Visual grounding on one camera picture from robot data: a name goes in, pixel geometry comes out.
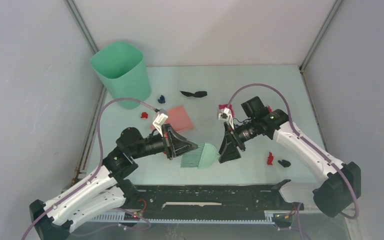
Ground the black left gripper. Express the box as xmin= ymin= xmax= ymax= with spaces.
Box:
xmin=130 ymin=123 xmax=198 ymax=160

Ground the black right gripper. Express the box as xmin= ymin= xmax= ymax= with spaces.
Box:
xmin=219 ymin=118 xmax=259 ymax=163

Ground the mint green hand brush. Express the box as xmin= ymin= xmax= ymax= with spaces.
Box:
xmin=180 ymin=142 xmax=220 ymax=169

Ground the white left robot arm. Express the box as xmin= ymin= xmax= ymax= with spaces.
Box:
xmin=29 ymin=124 xmax=198 ymax=240

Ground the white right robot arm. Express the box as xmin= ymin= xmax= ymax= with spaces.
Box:
xmin=217 ymin=96 xmax=361 ymax=218

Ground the pink plastic dustpan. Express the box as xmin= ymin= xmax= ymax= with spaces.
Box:
xmin=163 ymin=105 xmax=195 ymax=133

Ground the red paper scrap front right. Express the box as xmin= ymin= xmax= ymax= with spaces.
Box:
xmin=266 ymin=151 xmax=274 ymax=166

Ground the red paper scrap near bin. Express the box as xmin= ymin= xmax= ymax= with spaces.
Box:
xmin=140 ymin=112 xmax=149 ymax=119

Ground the large pink paper scrap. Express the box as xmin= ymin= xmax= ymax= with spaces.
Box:
xmin=218 ymin=104 xmax=235 ymax=118

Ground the blue paper scrap near bin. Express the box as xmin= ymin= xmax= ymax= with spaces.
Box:
xmin=157 ymin=95 xmax=166 ymax=104

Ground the black paper scrap rear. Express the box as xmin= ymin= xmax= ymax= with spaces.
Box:
xmin=180 ymin=90 xmax=208 ymax=98

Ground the dark paper scrap front right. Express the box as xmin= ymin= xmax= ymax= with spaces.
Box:
xmin=277 ymin=159 xmax=292 ymax=168

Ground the green plastic waste bin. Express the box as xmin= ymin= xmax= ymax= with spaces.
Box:
xmin=89 ymin=41 xmax=152 ymax=102

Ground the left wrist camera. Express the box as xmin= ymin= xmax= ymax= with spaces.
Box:
xmin=152 ymin=109 xmax=169 ymax=136

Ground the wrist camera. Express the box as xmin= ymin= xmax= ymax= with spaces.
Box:
xmin=217 ymin=107 xmax=235 ymax=129
xmin=152 ymin=109 xmax=169 ymax=136

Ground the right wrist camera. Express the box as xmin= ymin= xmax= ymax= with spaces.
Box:
xmin=217 ymin=107 xmax=235 ymax=129

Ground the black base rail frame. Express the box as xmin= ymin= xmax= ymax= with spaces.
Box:
xmin=122 ymin=184 xmax=298 ymax=220

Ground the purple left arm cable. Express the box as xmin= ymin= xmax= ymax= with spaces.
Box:
xmin=21 ymin=97 xmax=160 ymax=240

